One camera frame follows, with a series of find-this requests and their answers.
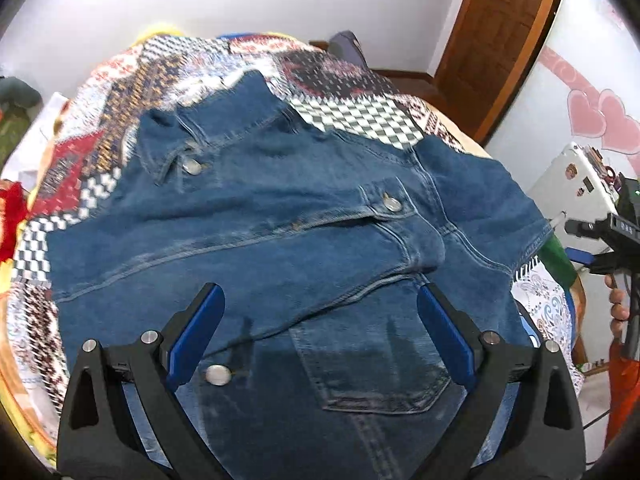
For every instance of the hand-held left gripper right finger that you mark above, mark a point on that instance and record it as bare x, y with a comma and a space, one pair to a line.
442, 330

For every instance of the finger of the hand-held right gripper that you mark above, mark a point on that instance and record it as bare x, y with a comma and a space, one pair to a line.
585, 230
585, 260

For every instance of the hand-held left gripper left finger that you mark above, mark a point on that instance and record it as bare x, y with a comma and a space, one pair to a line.
200, 330

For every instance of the blue denim jacket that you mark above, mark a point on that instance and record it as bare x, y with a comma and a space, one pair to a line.
280, 210

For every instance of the person's right hand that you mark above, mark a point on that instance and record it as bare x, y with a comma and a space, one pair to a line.
617, 305

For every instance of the bright green cloth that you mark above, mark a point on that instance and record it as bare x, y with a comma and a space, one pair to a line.
555, 255

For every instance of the white electronic box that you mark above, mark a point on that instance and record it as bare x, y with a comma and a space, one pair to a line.
575, 190

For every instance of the white paisley cloth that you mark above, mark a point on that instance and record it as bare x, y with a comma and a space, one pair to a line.
545, 305

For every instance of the orange cloth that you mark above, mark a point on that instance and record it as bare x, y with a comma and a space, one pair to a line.
625, 385

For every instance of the brown wooden door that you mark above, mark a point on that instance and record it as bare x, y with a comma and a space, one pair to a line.
500, 35

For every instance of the red plush toy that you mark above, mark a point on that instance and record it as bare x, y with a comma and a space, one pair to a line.
10, 220

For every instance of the patchwork printed blanket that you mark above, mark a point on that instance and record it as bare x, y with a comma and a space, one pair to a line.
350, 115

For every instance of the purple pillow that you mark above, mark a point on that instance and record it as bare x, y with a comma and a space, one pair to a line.
347, 47

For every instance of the dark green cloth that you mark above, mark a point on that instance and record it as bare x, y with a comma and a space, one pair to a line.
15, 92

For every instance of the pink heart wall decoration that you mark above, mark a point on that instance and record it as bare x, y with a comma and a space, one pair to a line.
600, 115

